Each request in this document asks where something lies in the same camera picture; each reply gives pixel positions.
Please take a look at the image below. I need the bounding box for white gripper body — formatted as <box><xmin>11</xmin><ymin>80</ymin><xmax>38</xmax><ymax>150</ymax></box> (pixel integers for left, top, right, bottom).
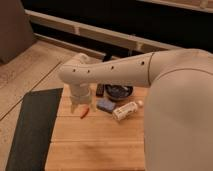
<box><xmin>69</xmin><ymin>84</ymin><xmax>92</xmax><ymax>105</ymax></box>

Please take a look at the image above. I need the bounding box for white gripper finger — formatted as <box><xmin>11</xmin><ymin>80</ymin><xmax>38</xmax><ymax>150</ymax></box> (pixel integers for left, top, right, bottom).
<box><xmin>87</xmin><ymin>103</ymin><xmax>92</xmax><ymax>110</ymax></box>
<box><xmin>71</xmin><ymin>104</ymin><xmax>77</xmax><ymax>113</ymax></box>

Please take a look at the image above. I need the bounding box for orange red pepper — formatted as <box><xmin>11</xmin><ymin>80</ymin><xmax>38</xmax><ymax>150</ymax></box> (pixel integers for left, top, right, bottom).
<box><xmin>80</xmin><ymin>107</ymin><xmax>89</xmax><ymax>119</ymax></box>

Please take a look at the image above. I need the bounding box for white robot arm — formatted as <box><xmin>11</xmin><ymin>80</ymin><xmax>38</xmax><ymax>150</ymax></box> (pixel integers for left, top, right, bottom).
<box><xmin>59</xmin><ymin>49</ymin><xmax>213</xmax><ymax>171</ymax></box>

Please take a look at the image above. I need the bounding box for blue sponge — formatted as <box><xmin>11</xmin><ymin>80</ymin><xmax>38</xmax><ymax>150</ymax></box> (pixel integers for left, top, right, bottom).
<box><xmin>96</xmin><ymin>98</ymin><xmax>116</xmax><ymax>113</ymax></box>

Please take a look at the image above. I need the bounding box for dark brown rectangular block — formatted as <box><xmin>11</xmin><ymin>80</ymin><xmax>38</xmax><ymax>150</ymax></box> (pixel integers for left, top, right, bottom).
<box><xmin>96</xmin><ymin>84</ymin><xmax>104</xmax><ymax>97</ymax></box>

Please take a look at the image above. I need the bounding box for dark round bowl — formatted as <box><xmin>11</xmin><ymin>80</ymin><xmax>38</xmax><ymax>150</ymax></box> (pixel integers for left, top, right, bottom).
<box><xmin>105</xmin><ymin>84</ymin><xmax>133</xmax><ymax>101</ymax></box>

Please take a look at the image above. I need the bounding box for white plastic bottle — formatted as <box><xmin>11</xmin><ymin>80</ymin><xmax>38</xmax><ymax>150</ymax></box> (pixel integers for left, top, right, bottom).
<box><xmin>113</xmin><ymin>100</ymin><xmax>144</xmax><ymax>121</ymax></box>

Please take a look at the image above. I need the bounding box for black floor mat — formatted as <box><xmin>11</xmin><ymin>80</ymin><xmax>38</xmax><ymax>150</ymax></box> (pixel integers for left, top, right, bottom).
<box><xmin>5</xmin><ymin>88</ymin><xmax>62</xmax><ymax>171</ymax></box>

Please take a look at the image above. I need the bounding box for brown cabinet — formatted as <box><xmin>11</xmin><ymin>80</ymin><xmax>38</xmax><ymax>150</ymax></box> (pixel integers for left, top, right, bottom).
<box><xmin>0</xmin><ymin>0</ymin><xmax>36</xmax><ymax>63</ymax></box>

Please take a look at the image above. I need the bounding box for wooden shelf rail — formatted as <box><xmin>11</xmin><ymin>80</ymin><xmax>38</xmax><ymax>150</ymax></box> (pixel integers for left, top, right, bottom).
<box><xmin>26</xmin><ymin>10</ymin><xmax>179</xmax><ymax>53</ymax></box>

